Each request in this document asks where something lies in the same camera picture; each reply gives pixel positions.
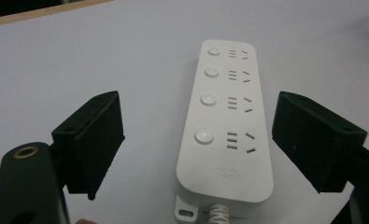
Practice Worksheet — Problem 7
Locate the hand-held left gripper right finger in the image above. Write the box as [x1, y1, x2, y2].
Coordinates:
[271, 91, 368, 194]

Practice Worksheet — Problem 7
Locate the white power strip cable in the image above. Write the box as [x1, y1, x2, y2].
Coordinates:
[209, 203, 231, 224]

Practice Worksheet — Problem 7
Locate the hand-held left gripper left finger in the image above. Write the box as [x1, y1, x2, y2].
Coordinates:
[50, 90, 126, 202]

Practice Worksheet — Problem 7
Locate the white power strip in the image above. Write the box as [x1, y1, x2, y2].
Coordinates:
[174, 38, 275, 224]

